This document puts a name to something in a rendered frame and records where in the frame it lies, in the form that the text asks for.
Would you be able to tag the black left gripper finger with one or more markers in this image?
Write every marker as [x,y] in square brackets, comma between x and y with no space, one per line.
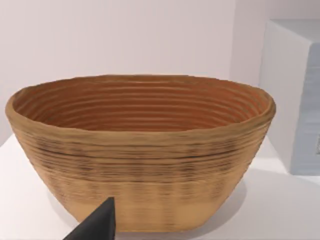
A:
[101,221]

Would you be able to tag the white and grey box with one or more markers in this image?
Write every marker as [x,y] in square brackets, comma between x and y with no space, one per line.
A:
[295,75]

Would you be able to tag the brown woven basket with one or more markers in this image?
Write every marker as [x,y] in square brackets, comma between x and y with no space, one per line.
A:
[140,150]

